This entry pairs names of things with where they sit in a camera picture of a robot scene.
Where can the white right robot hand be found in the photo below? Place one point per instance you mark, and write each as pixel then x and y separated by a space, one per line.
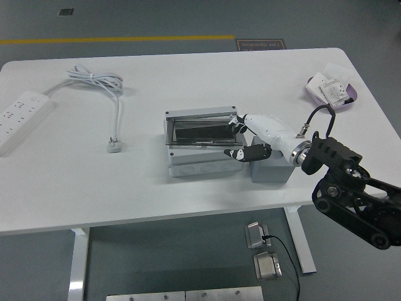
pixel 272 131

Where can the smoky transparent box lid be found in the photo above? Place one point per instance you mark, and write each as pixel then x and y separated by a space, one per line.
pixel 200 131

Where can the grey plastic electrical box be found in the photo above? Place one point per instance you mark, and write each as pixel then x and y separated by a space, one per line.
pixel 203 163

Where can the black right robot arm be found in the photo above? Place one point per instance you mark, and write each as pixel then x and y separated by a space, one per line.
pixel 338 156

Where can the grey block battery stand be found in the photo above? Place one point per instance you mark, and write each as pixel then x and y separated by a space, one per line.
pixel 269 172

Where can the metal floor socket box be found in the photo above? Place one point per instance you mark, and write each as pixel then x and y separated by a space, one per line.
pixel 255 235
pixel 266 266

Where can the white cardboard packet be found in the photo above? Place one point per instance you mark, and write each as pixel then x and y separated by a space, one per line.
pixel 314 85

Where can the small black part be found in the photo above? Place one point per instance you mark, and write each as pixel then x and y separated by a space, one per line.
pixel 349 101

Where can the dark floor sign mat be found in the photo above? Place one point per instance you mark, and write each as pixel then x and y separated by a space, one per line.
pixel 261 45

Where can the purple plastic tray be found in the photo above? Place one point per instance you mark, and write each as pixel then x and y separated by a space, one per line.
pixel 352 94

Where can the clear plastic bag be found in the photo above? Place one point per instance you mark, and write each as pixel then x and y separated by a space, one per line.
pixel 338 71

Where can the white table leg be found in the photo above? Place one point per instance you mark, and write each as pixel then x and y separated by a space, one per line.
pixel 302 241
pixel 78 269

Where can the dark floor outlet cover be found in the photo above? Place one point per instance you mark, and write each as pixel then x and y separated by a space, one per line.
pixel 65 12

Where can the white power strip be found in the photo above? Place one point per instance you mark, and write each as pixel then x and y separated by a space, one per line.
pixel 22 117

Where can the white wall socket panel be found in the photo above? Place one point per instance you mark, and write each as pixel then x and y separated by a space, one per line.
pixel 333 91

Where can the grey metal base plate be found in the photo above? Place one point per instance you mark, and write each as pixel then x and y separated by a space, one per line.
pixel 144 296
pixel 225 294

